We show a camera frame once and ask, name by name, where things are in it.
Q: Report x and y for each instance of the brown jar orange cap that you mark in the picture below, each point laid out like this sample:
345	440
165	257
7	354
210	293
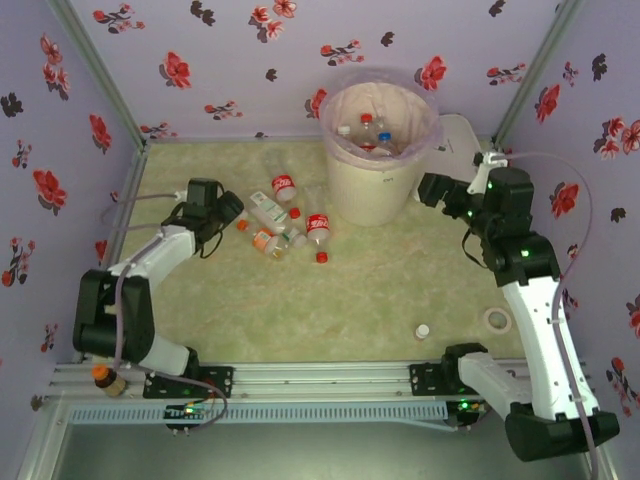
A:
107	381

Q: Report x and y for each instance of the small bottle orange label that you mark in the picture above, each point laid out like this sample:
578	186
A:
262	241

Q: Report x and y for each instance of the right controller circuit board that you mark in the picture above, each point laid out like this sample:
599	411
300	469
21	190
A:
467	407

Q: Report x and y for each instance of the roll of beige tape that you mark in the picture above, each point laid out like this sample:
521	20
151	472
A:
485	320

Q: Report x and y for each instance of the clear bottle orange cap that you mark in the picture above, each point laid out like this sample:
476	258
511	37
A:
242	225

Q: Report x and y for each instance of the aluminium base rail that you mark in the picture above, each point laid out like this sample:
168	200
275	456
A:
320	380

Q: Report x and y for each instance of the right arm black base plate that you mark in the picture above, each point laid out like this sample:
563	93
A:
425	380

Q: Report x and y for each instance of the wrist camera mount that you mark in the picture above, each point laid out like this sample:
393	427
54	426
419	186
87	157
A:
178	194
482	172

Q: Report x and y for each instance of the aluminium corner post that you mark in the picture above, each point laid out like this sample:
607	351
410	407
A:
102	80
535	72

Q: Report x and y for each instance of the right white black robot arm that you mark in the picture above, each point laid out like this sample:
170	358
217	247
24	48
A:
545	340

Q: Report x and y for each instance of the purple plastic bin liner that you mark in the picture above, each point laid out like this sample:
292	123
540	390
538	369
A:
400	107

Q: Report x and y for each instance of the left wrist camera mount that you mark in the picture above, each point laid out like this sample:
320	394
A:
178	194

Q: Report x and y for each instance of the small white bottle cap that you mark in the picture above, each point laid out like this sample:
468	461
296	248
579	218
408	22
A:
421	331

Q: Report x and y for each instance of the clear bottle blue cap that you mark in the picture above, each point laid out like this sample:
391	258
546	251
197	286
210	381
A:
384	136

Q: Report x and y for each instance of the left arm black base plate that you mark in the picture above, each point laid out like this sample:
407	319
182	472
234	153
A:
220	382

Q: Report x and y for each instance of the left aluminium corner post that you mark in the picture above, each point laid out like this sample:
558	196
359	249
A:
102	80

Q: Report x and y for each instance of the left controller circuit board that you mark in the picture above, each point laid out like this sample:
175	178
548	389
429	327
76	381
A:
187	411

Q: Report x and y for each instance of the controller circuit board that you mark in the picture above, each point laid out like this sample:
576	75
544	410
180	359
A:
467	407
187	411

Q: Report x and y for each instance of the cream plastic waste bin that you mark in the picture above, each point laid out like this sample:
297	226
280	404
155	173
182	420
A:
370	195

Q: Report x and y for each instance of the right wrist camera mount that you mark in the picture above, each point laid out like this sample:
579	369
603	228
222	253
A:
482	172

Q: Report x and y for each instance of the left aluminium side rail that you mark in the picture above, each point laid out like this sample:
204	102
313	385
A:
130	190

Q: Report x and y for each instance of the right aluminium corner post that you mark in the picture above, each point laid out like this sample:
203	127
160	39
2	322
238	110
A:
535	72

